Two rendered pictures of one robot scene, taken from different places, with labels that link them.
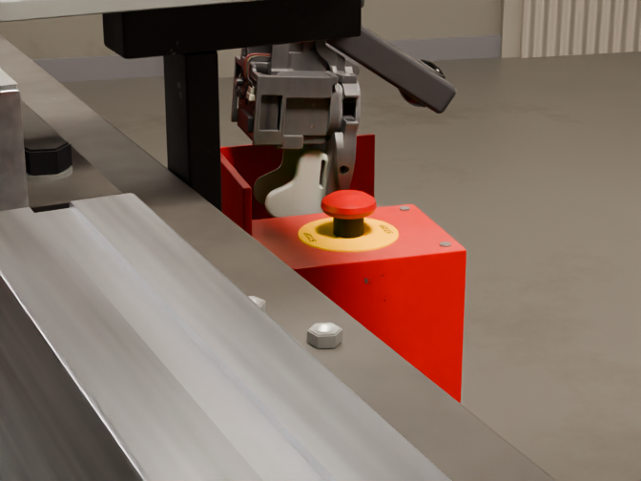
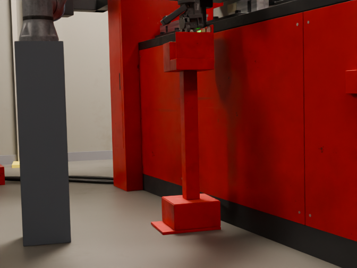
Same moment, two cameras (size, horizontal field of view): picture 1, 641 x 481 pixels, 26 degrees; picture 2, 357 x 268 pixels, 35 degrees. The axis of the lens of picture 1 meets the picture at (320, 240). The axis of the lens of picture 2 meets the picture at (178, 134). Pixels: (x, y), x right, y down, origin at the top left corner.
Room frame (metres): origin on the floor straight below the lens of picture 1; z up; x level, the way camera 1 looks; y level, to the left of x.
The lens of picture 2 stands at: (3.36, -0.02, 0.56)
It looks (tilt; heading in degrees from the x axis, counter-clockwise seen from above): 4 degrees down; 181
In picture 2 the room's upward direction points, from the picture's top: 1 degrees counter-clockwise
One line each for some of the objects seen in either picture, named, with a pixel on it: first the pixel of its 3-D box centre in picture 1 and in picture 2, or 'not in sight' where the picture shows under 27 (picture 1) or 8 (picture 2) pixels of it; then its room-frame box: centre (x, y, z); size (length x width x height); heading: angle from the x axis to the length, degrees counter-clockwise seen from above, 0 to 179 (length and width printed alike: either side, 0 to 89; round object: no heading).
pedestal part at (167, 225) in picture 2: not in sight; (184, 212); (0.99, -0.03, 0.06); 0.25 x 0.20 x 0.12; 107
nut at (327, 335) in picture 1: (324, 335); not in sight; (0.54, 0.00, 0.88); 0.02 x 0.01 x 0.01; 96
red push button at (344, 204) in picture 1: (348, 219); not in sight; (0.94, -0.02, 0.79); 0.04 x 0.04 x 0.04
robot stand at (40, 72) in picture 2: not in sight; (43, 142); (1.14, -0.58, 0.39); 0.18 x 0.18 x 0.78; 14
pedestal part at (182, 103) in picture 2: not in sight; (189, 135); (0.98, 0.00, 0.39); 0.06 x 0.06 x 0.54; 17
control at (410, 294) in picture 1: (316, 253); (187, 49); (0.98, 0.00, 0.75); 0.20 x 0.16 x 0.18; 17
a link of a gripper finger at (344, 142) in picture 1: (334, 150); not in sight; (1.01, -0.01, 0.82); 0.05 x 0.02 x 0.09; 17
